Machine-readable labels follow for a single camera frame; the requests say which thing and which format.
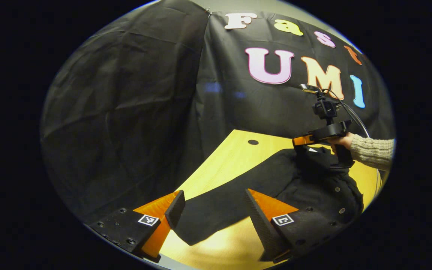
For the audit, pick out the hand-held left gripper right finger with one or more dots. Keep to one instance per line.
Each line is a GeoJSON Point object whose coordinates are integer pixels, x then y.
{"type": "Point", "coordinates": [261, 225]}

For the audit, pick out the black buttoned cardigan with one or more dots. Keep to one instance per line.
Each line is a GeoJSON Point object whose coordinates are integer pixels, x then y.
{"type": "Point", "coordinates": [238, 202]}

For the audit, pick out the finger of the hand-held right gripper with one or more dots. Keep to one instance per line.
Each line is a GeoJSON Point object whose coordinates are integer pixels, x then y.
{"type": "Point", "coordinates": [303, 140]}

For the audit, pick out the black backdrop cloth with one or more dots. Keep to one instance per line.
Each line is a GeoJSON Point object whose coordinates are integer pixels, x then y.
{"type": "Point", "coordinates": [126, 112]}

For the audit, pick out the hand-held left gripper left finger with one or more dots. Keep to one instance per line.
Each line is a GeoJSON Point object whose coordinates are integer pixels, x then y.
{"type": "Point", "coordinates": [176, 208]}

